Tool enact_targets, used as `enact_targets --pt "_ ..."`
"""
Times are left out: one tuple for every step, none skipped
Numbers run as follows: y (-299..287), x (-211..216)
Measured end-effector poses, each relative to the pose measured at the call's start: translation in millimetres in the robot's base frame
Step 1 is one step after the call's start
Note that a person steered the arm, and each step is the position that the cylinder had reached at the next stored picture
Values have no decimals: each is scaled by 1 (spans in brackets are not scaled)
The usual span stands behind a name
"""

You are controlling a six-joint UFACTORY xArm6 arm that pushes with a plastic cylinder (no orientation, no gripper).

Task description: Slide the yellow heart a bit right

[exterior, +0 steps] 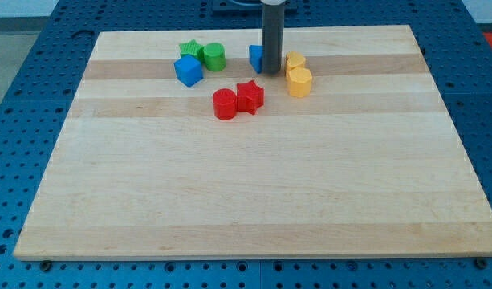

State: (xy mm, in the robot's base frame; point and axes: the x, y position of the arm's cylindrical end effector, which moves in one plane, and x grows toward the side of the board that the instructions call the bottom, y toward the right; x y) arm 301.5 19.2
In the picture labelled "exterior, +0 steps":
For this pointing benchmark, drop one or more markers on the yellow heart block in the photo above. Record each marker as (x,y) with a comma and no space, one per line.
(293,60)

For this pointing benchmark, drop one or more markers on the red star block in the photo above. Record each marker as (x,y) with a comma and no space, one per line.
(250,97)

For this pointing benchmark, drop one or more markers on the red cylinder block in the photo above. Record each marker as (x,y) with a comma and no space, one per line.
(225,104)

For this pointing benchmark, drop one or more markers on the yellow hexagon block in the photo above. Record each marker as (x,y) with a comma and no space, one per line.
(299,82)

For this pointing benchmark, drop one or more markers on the blue block behind pusher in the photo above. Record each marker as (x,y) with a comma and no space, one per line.
(255,57)

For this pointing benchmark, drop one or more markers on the blue cube block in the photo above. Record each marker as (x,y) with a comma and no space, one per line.
(188,70)

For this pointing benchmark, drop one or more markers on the green cylinder block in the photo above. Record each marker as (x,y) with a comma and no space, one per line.
(214,56)

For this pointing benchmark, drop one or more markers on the wooden board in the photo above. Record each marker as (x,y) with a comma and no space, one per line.
(369,165)

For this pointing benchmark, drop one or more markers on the green star block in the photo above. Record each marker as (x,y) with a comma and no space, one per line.
(192,48)

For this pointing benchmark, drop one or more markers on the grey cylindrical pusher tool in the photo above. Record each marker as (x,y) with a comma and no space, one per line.
(273,15)

